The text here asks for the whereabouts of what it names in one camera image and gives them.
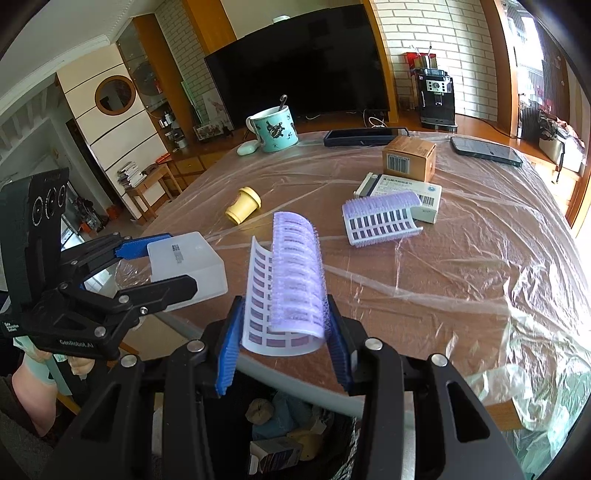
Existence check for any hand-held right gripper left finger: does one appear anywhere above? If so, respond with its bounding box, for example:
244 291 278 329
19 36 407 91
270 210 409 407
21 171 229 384
55 295 245 480

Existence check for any metal utensil cup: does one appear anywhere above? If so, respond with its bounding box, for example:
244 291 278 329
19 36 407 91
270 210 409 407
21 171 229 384
412 45 438 70

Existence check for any white art print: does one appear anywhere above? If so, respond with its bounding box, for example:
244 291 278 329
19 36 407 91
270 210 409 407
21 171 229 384
205 95 232 127

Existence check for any white medicine box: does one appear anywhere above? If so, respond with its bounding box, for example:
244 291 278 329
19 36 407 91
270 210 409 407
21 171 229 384
369 174 443 224

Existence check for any small wooden side table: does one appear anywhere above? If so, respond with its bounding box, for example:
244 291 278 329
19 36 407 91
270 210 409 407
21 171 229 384
124 164 183 222

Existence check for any person's left forearm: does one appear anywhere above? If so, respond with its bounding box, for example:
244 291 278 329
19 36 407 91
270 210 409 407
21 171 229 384
0 374 79 480

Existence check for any black flat television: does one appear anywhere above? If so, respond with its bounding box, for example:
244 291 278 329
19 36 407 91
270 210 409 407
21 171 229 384
204 4 391 132

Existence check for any brown crumpled paper ball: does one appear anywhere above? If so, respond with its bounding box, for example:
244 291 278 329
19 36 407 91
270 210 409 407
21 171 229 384
247 399 274 425

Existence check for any translucent white plastic box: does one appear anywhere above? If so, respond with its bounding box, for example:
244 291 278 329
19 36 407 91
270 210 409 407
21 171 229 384
147 232 228 311

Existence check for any black lined trash bin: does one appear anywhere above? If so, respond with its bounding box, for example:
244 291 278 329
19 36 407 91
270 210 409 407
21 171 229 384
115 314 370 480

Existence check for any round wall mirror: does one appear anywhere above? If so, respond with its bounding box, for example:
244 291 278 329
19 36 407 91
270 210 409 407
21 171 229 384
95 75 137 116

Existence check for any turquoise butterfly mug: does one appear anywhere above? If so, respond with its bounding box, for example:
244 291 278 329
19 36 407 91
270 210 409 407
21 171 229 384
246 105 300 153

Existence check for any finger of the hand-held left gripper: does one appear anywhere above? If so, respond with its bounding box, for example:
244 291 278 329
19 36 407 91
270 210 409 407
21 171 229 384
60 233 174 296
41 274 199 333

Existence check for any grey white flat box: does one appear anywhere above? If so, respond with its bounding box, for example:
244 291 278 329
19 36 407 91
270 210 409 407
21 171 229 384
353 172 384 199

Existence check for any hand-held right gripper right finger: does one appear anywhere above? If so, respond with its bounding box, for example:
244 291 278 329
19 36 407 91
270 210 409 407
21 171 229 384
325 295 527 480

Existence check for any stack of magazines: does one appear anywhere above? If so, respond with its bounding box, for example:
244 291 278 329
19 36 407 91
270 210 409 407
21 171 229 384
117 161 146 188

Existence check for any blue crumpled wrapper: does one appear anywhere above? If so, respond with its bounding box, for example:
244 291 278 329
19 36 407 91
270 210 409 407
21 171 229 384
271 392 315 439

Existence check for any black coffee machine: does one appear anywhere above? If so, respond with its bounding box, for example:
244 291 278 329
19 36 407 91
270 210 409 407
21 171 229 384
414 68 458 132

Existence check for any black ribbed heater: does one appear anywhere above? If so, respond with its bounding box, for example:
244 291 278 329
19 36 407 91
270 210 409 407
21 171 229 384
519 104 541 139

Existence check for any brown cardboard box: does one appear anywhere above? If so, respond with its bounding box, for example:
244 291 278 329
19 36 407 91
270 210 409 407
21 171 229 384
382 135 437 182

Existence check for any dark blue cased tablet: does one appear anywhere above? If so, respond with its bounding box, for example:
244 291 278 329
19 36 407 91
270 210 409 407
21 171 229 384
323 128 410 147

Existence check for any purple hair roller card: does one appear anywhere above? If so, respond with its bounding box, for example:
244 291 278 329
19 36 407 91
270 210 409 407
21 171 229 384
241 211 329 357

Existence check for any white bin with bag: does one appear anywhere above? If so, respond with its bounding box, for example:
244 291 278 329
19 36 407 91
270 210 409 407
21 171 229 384
538 111 587 174

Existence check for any small yellow cup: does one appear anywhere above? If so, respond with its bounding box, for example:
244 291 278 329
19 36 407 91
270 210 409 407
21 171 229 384
225 186 262 225

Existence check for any person's left hand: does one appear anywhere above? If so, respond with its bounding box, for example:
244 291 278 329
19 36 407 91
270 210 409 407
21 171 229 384
11 355 95 437

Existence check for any small white carton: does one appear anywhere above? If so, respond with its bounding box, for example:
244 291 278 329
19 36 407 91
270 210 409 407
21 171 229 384
249 438 303 476

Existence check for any black smartphone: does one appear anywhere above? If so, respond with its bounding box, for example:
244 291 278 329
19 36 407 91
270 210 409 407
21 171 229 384
450 136 524 167

